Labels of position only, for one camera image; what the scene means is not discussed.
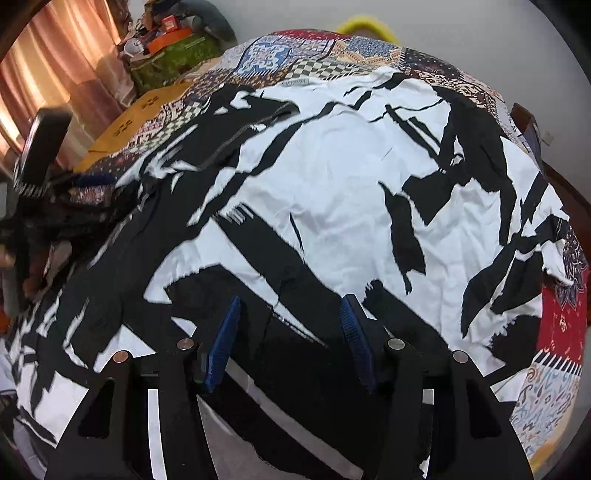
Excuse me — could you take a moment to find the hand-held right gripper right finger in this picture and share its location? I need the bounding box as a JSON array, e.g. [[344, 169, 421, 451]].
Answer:
[[340, 294, 536, 480]]

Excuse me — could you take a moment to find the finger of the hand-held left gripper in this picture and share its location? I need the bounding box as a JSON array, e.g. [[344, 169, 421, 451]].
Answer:
[[46, 172, 116, 193]]

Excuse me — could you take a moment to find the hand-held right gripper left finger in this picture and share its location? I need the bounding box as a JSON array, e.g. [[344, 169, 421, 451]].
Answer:
[[44, 295, 243, 480]]

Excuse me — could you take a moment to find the black and white patterned shirt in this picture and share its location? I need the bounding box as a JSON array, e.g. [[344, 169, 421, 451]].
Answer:
[[0, 67, 573, 480]]

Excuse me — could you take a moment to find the yellow patterned cloth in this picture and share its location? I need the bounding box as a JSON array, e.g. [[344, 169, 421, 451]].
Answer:
[[74, 80, 195, 174]]

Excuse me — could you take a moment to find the pink striped curtain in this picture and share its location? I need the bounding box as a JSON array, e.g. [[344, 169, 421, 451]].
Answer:
[[0, 0, 134, 158]]

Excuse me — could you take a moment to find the green patterned bag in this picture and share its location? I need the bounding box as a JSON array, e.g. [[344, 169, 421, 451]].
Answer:
[[128, 32, 222, 93]]

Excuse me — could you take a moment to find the orange box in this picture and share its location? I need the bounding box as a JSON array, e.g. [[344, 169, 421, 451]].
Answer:
[[148, 27, 192, 52]]

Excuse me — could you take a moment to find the grey cushion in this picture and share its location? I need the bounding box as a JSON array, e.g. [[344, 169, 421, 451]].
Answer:
[[185, 0, 237, 42]]

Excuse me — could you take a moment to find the colourful patchwork printed blanket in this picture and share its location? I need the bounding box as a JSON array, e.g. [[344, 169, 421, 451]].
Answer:
[[41, 28, 591, 476]]

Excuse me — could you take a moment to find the brown wooden furniture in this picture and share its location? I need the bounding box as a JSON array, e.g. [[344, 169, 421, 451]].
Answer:
[[510, 102, 591, 232]]

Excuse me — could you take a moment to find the yellow fluffy object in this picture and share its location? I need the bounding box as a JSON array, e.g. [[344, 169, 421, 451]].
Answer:
[[336, 14, 400, 44]]

